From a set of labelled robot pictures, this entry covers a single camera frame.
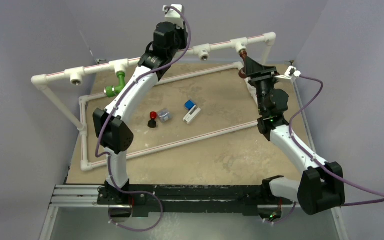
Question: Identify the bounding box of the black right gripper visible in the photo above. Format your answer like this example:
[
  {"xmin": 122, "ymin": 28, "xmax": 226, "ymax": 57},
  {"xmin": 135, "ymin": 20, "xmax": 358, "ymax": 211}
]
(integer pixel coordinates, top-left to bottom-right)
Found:
[{"xmin": 242, "ymin": 58, "xmax": 278, "ymax": 115}]

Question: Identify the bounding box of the brown copper faucet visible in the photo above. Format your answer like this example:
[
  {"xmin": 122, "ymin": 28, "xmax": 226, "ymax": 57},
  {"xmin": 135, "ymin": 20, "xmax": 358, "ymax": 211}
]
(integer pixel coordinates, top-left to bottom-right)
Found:
[{"xmin": 238, "ymin": 49, "xmax": 248, "ymax": 79}]

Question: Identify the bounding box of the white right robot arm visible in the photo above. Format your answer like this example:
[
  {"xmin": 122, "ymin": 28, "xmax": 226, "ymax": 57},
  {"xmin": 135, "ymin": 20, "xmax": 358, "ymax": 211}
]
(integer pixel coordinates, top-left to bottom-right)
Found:
[{"xmin": 239, "ymin": 56, "xmax": 346, "ymax": 216}]

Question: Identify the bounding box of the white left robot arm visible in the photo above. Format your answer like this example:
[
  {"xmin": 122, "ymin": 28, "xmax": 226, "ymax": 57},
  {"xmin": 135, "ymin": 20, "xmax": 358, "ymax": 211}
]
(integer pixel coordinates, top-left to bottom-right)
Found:
[{"xmin": 92, "ymin": 21, "xmax": 192, "ymax": 205}]

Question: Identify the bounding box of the blue and white faucet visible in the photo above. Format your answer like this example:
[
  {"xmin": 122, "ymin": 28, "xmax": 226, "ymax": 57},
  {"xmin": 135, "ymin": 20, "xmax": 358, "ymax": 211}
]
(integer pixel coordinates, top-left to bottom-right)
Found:
[{"xmin": 183, "ymin": 100, "xmax": 202, "ymax": 125}]

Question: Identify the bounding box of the clear grey faucet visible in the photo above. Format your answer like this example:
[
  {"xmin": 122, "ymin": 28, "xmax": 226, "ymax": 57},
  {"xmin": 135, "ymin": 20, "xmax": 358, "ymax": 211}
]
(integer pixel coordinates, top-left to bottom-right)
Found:
[{"xmin": 157, "ymin": 108, "xmax": 172, "ymax": 123}]

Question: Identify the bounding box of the red and black faucet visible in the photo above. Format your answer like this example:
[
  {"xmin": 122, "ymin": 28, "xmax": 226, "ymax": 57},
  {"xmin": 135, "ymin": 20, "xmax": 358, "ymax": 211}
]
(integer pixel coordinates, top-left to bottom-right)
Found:
[{"xmin": 147, "ymin": 111, "xmax": 158, "ymax": 129}]

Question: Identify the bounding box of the green faucet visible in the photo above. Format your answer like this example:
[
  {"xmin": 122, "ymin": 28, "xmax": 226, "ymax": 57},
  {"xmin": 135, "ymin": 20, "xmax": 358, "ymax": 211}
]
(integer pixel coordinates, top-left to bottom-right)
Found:
[{"xmin": 104, "ymin": 71, "xmax": 126, "ymax": 98}]

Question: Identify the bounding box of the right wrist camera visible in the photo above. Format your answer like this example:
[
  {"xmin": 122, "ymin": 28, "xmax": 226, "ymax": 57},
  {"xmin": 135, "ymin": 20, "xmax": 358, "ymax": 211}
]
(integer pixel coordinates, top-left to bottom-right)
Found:
[{"xmin": 275, "ymin": 66, "xmax": 302, "ymax": 84}]

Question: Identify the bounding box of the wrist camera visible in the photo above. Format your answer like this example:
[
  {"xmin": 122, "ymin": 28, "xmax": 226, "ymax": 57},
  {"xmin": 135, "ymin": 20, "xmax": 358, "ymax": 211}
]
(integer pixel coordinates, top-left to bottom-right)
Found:
[
  {"xmin": 163, "ymin": 4, "xmax": 185, "ymax": 29},
  {"xmin": 275, "ymin": 66, "xmax": 302, "ymax": 84}
]

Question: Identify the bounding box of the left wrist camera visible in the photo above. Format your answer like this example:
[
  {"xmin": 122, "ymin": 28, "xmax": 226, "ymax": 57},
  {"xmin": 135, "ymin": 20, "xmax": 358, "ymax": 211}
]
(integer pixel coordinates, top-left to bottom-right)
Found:
[{"xmin": 163, "ymin": 4, "xmax": 185, "ymax": 29}]

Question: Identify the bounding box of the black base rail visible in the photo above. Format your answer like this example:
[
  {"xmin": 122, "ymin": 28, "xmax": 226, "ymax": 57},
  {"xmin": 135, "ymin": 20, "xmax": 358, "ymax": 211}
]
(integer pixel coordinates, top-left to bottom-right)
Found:
[{"xmin": 97, "ymin": 183, "xmax": 291, "ymax": 217}]

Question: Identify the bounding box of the white PVC pipe frame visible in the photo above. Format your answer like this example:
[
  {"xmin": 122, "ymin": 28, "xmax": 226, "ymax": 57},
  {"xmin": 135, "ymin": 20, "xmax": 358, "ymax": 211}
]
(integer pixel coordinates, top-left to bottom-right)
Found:
[{"xmin": 30, "ymin": 31, "xmax": 277, "ymax": 172}]

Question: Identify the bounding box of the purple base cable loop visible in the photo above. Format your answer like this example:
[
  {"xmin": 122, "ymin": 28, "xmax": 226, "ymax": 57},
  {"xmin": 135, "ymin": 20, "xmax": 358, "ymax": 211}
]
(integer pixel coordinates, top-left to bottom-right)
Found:
[{"xmin": 107, "ymin": 192, "xmax": 165, "ymax": 233}]

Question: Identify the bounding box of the aluminium frame rail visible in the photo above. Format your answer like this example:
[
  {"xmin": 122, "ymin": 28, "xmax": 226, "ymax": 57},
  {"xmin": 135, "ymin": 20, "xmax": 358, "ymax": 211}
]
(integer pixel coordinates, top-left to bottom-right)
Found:
[{"xmin": 39, "ymin": 184, "xmax": 130, "ymax": 240}]

